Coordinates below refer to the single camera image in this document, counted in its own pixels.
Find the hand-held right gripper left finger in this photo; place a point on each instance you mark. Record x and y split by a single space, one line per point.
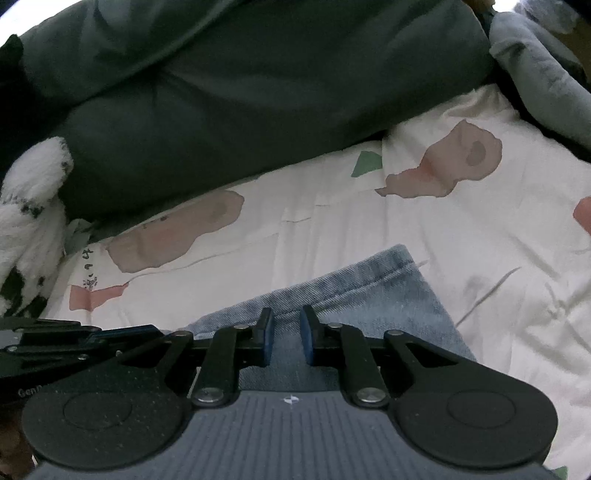
265 337

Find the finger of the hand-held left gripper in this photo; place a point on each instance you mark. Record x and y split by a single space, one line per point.
129 332
55 357

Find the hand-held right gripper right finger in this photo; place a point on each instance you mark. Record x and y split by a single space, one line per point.
307 337

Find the blue denim pants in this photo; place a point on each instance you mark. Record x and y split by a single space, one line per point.
369 295

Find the cream bear printed bedsheet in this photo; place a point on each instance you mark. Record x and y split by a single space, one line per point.
369 217

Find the white fluffy spotted plush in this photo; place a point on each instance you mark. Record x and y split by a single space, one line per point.
32 221

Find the dark grey cushion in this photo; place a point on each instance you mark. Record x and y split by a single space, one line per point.
254 92

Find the large dark cloth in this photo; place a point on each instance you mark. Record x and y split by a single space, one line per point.
9 92

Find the grey neck pillow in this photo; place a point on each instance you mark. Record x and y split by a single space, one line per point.
545 78

